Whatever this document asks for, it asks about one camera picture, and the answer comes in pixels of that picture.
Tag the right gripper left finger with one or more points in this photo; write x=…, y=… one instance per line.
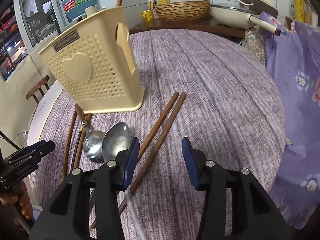
x=112, y=177

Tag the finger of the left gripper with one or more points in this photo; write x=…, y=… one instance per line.
x=26, y=152
x=36, y=157

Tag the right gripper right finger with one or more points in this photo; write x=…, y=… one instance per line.
x=208, y=176

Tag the wooden handled spoon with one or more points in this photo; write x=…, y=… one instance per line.
x=93, y=139

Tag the steel spoon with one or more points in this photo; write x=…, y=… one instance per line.
x=118, y=138

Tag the brown wooden chopstick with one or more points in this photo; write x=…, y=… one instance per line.
x=67, y=146

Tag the dark gold-tipped chopstick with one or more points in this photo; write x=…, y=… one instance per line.
x=75, y=149

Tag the left hand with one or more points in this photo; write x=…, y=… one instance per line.
x=23, y=200

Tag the wooden chair with cushion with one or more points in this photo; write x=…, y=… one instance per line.
x=38, y=87

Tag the cream perforated utensil holder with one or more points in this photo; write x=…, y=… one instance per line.
x=94, y=63

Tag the purple floral cloth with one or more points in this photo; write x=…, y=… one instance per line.
x=292, y=59

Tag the yellow mug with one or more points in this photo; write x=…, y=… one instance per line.
x=148, y=15

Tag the woven basket sink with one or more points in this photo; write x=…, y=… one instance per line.
x=179, y=11

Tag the yellow roll package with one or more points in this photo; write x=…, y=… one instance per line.
x=299, y=12

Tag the white pan with handle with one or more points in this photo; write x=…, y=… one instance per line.
x=241, y=17

